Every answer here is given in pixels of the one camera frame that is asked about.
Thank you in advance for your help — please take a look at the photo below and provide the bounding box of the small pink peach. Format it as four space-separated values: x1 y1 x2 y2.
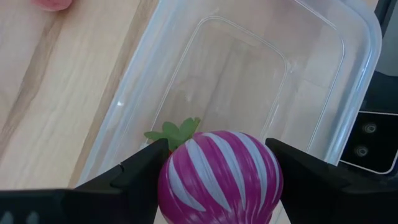
30 0 74 12

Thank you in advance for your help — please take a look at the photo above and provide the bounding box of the clear plastic tupperware container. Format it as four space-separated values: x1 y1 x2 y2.
76 0 382 224

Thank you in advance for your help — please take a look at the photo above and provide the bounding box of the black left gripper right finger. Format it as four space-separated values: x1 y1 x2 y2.
265 138 398 224

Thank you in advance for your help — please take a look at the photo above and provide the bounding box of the black table-level camera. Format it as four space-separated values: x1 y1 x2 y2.
338 110 398 175

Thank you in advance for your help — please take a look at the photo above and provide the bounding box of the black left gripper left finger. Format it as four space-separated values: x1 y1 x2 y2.
0 138 170 224

